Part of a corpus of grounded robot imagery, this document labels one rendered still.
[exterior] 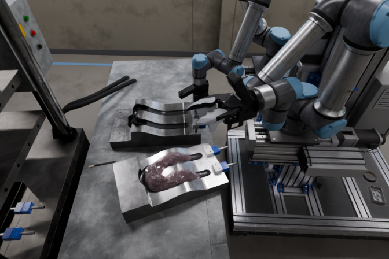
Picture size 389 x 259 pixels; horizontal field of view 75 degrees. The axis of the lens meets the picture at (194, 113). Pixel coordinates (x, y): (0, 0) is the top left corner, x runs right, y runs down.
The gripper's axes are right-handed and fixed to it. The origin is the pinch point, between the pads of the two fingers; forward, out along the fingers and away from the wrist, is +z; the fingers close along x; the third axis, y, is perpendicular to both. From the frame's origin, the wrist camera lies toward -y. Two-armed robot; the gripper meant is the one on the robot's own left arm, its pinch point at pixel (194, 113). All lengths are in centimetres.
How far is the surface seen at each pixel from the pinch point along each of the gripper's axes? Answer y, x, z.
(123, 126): 51, 69, 19
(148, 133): 48, 53, 7
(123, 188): 51, 27, 26
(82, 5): 36, 305, 21
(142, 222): 64, 15, 23
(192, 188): 55, 16, -2
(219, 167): 55, 21, -19
